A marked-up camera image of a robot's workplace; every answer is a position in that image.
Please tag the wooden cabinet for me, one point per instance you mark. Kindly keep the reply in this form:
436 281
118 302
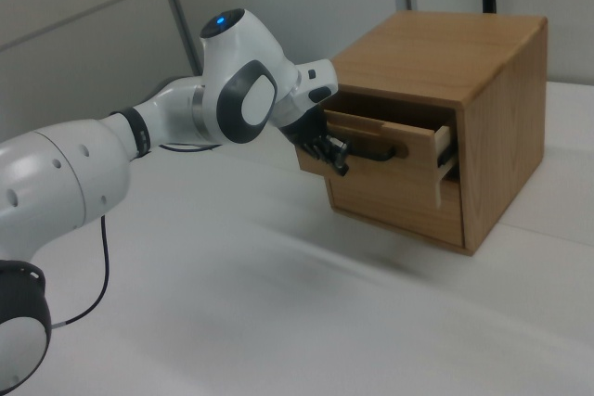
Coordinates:
501 145

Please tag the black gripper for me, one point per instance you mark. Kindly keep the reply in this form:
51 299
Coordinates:
306 129

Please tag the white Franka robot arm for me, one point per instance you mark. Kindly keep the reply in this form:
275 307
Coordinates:
93 169

